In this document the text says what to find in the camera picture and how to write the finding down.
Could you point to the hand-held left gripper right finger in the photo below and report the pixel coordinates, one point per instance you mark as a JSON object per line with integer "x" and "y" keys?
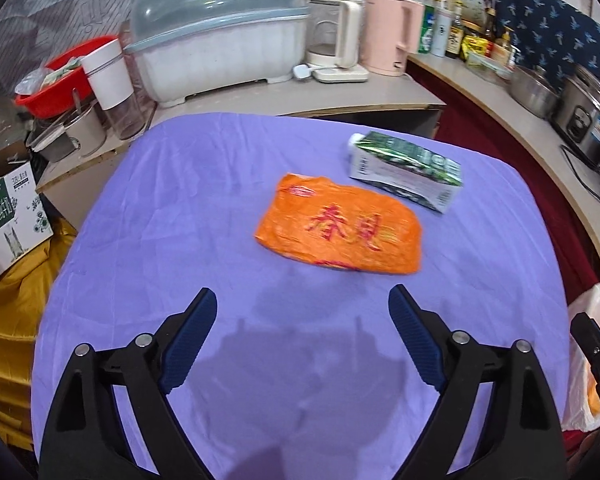
{"x": 415, "y": 340}

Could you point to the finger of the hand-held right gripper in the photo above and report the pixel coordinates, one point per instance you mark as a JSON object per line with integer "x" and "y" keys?
{"x": 585, "y": 335}

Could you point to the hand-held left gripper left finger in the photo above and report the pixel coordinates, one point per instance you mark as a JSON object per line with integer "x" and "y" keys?
{"x": 190, "y": 340}

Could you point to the white plastic bin bag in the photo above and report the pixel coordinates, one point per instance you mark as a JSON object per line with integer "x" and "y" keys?
{"x": 587, "y": 300}

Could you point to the orange printed wrapper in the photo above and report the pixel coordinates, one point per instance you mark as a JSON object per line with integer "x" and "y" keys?
{"x": 330, "y": 225}

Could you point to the purple tablecloth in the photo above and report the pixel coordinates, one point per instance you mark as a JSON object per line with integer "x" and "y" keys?
{"x": 180, "y": 210}

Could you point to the red counter curtain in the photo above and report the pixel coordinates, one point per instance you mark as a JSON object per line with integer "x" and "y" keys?
{"x": 530, "y": 170}

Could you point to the dark green milk carton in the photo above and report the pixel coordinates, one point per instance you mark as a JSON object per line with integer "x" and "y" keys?
{"x": 405, "y": 165}

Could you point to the yellow cloth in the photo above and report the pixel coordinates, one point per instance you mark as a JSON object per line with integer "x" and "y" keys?
{"x": 10, "y": 335}

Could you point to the printed cardboard box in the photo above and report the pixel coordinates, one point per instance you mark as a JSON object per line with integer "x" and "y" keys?
{"x": 10, "y": 220}

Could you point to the steel rice cooker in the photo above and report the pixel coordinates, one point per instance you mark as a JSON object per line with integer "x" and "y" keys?
{"x": 585, "y": 115}

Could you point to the small grey mug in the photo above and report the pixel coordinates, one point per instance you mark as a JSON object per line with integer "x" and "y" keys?
{"x": 87, "y": 132}

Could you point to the small steel pot with lid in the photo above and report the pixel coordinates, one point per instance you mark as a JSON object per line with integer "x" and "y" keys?
{"x": 532, "y": 92}

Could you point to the white blender cup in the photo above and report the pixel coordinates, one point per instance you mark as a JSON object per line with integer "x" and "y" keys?
{"x": 110, "y": 80}

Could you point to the red plastic basin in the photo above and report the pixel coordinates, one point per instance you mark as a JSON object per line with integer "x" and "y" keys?
{"x": 35, "y": 102}

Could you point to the clear glass bowl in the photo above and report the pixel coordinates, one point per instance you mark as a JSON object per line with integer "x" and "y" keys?
{"x": 490, "y": 66}

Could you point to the white dish cabinet blue lid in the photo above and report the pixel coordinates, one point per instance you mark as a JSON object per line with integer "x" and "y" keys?
{"x": 220, "y": 55}

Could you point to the white power plug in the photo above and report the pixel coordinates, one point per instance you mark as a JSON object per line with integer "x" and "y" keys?
{"x": 302, "y": 71}

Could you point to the yellow seasoning packets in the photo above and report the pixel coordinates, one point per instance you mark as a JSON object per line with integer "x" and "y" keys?
{"x": 476, "y": 49}

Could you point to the orange sauce bottle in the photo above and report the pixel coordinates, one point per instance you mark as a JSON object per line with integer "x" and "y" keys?
{"x": 505, "y": 45}

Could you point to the dark sauce bottle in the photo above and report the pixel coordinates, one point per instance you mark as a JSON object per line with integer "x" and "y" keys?
{"x": 454, "y": 40}

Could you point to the green tin can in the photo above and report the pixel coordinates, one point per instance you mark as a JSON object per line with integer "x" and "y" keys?
{"x": 426, "y": 35}

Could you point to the white bottle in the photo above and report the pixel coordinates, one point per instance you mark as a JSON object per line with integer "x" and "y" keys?
{"x": 440, "y": 35}

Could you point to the pink electric kettle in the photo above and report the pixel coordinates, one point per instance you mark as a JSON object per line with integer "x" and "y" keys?
{"x": 385, "y": 35}

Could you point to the white soy milk maker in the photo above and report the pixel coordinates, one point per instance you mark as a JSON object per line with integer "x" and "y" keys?
{"x": 347, "y": 30}

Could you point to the pale green carton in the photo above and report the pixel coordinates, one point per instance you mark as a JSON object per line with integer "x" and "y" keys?
{"x": 472, "y": 5}

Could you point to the blue printed wall cloth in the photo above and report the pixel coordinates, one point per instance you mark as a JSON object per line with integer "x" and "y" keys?
{"x": 545, "y": 15}

